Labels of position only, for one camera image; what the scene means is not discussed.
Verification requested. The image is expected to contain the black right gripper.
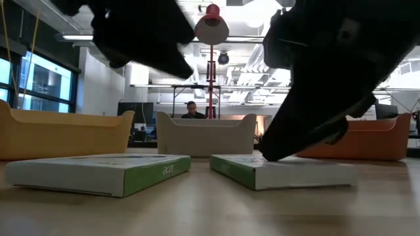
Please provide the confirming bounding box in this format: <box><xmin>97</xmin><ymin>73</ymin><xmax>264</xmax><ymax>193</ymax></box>
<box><xmin>259</xmin><ymin>0</ymin><xmax>420</xmax><ymax>162</ymax></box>

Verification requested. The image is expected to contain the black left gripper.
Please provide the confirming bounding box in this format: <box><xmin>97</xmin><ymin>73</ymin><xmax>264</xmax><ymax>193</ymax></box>
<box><xmin>51</xmin><ymin>0</ymin><xmax>196</xmax><ymax>79</ymax></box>

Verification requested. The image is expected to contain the white green Acer box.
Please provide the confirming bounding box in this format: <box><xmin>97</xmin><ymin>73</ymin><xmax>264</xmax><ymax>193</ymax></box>
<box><xmin>209</xmin><ymin>153</ymin><xmax>358</xmax><ymax>191</ymax></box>
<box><xmin>5</xmin><ymin>153</ymin><xmax>192</xmax><ymax>199</ymax></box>

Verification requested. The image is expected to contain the orange plastic bin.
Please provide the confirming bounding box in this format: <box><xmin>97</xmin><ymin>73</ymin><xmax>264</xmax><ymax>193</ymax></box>
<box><xmin>295</xmin><ymin>113</ymin><xmax>411</xmax><ymax>161</ymax></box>

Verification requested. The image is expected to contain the off-white plastic bin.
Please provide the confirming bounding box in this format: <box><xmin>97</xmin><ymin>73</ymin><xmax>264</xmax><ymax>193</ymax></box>
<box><xmin>156</xmin><ymin>111</ymin><xmax>257</xmax><ymax>158</ymax></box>

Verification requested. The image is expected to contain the yellow plastic bin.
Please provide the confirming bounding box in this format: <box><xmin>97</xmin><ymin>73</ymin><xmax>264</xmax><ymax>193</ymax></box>
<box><xmin>0</xmin><ymin>100</ymin><xmax>136</xmax><ymax>161</ymax></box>

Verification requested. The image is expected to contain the black monitor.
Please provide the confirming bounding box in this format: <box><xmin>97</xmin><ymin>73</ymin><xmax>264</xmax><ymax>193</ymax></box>
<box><xmin>375</xmin><ymin>104</ymin><xmax>399</xmax><ymax>121</ymax></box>
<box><xmin>117</xmin><ymin>102</ymin><xmax>154</xmax><ymax>125</ymax></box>

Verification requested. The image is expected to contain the red desk lamp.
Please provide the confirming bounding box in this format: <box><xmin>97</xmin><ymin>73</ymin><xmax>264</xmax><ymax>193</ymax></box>
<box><xmin>194</xmin><ymin>3</ymin><xmax>230</xmax><ymax>119</ymax></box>

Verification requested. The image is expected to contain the person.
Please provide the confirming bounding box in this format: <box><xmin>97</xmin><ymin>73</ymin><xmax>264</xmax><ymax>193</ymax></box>
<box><xmin>180</xmin><ymin>100</ymin><xmax>207</xmax><ymax>119</ymax></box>

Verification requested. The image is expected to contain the black metal frame table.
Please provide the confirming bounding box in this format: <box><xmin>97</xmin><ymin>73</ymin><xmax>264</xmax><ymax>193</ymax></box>
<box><xmin>170</xmin><ymin>84</ymin><xmax>221</xmax><ymax>119</ymax></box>

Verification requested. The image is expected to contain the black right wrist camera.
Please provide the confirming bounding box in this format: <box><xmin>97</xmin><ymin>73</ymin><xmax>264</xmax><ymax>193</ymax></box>
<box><xmin>262</xmin><ymin>8</ymin><xmax>308</xmax><ymax>70</ymax></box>

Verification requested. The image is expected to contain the large glass window wall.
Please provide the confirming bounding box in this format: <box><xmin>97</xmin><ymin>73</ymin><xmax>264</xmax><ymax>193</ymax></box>
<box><xmin>0</xmin><ymin>49</ymin><xmax>79</xmax><ymax>114</ymax></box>

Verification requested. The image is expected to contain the yellow hanging cable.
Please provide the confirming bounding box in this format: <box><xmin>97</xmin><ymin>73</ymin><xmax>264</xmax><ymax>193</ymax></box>
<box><xmin>22</xmin><ymin>8</ymin><xmax>41</xmax><ymax>108</ymax></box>
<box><xmin>0</xmin><ymin>0</ymin><xmax>16</xmax><ymax>99</ymax></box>

